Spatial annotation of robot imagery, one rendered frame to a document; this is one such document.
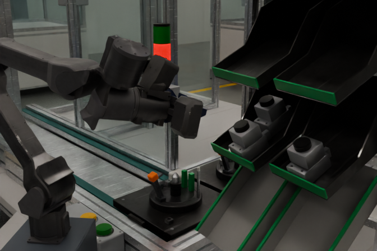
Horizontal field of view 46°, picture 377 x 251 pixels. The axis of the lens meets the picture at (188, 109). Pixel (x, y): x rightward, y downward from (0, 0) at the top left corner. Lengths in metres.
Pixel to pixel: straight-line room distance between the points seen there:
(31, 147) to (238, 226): 0.45
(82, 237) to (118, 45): 0.41
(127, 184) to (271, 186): 0.59
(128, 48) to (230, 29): 6.17
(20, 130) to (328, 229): 0.60
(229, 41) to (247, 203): 5.92
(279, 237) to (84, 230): 0.39
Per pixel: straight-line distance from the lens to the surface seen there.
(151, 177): 1.11
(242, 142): 0.85
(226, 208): 1.01
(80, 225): 0.95
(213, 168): 1.40
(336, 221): 0.90
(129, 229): 1.11
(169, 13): 1.29
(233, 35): 6.77
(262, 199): 0.98
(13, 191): 1.61
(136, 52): 0.66
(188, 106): 0.68
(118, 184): 1.43
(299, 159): 0.78
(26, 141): 0.87
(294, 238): 0.92
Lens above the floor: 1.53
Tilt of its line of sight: 16 degrees down
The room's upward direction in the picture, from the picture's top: straight up
